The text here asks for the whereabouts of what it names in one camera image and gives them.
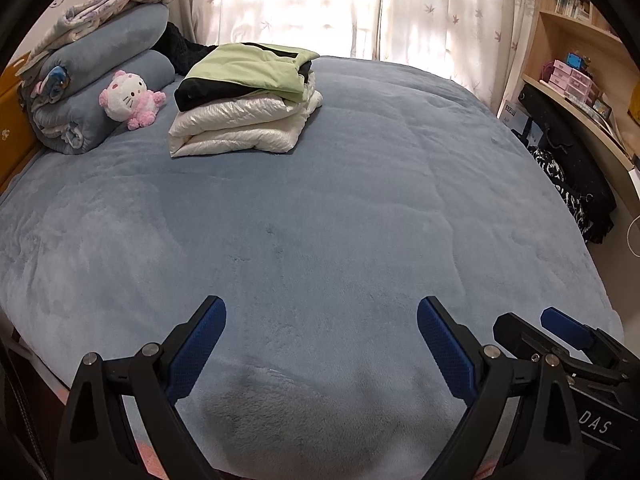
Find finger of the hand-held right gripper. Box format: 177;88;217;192
539;307;640;377
492;312;627;387

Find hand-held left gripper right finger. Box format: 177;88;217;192
416;295;601;480

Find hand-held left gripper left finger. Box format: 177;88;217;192
54;295;228;480

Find green and black jacket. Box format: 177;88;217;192
174;42;321;114

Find black white patterned cloth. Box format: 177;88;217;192
529;145;592;242

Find black bag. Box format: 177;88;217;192
516;84;617;243

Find white blue box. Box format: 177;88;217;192
499;104;544;147

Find cream puffer jacket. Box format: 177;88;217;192
167;72;324;159

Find pink storage boxes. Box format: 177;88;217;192
539;59;602;107

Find pink white plush cat toy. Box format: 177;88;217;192
98;70;167;131

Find wooden shelf unit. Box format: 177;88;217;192
497;0;640;173

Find orange wooden headboard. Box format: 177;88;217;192
0;64;42;197

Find black fluffy cloth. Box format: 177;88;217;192
151;21;219;74

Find row of books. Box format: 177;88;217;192
554;0;592;22

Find pale patterned quilt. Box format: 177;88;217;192
19;0;184;78

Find white cable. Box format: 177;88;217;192
626;214;640;262

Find black cable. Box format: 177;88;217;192
2;345;38;480

